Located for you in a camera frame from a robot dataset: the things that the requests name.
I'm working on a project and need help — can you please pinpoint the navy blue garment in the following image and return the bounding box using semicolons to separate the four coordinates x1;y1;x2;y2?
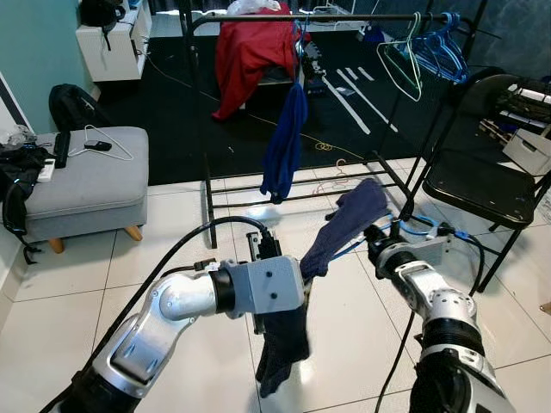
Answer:
256;178;393;398

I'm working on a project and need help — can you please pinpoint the pink hanger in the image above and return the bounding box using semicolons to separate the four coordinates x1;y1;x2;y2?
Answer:
314;159;371;194

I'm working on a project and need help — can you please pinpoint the pale green plastic hanger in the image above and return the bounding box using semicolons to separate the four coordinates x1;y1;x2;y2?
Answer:
378;15;424;101

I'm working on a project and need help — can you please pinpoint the royal blue garment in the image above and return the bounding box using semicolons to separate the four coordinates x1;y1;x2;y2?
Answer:
261;82;309;203

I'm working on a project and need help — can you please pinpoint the black folding chair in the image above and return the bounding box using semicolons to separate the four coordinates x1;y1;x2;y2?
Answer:
398;69;551;293

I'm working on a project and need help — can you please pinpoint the black floor carpet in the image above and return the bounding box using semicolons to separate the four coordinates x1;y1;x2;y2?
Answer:
86;22;517;186

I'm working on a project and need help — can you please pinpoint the white open box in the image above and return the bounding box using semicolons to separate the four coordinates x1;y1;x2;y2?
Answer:
502;127;551;177

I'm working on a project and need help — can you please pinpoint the grey upholstered ottoman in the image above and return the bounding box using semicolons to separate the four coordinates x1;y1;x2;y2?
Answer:
24;126;150;255

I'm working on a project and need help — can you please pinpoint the red cloth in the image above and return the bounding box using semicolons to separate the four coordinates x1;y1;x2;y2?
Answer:
213;13;302;121

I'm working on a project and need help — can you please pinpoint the black exercise machine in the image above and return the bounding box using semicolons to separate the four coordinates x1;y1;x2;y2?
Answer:
297;34;328;91

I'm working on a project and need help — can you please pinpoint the black equipment with white parts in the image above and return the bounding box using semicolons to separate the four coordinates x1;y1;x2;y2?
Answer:
482;82;551;134

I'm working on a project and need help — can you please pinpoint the blue mop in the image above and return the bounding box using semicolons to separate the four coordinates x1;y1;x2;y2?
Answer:
360;24;388;44

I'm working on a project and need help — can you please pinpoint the black remote control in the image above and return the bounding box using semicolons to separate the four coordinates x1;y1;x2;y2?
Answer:
53;131;71;170

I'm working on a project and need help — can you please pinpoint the black metal clothes rack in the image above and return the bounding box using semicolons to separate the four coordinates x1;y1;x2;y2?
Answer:
176;0;492;250

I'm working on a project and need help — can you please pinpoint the white remote control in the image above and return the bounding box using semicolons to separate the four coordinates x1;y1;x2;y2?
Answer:
36;159;57;183

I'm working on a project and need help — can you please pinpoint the black backpack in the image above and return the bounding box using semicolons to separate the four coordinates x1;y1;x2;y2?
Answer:
49;83;111;132

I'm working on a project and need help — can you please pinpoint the white plastic bag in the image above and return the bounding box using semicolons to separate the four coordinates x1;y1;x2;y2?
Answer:
226;0;283;16

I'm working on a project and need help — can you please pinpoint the white cabinet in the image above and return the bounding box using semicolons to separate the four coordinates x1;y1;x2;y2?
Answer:
76;0;152;83

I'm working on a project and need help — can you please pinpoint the crumpled clear plastic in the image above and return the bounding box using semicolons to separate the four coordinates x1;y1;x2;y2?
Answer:
0;125;37;149

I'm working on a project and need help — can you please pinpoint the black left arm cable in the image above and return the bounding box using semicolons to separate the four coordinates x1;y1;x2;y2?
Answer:
52;215;268;405

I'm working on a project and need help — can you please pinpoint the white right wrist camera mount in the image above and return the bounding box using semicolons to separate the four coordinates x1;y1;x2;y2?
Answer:
405;234;455;269

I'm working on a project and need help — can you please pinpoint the white wire hanger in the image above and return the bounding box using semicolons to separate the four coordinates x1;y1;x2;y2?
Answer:
67;125;136;163

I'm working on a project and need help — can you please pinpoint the black strapped bag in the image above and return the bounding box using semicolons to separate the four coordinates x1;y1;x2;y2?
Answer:
0;142;54;263

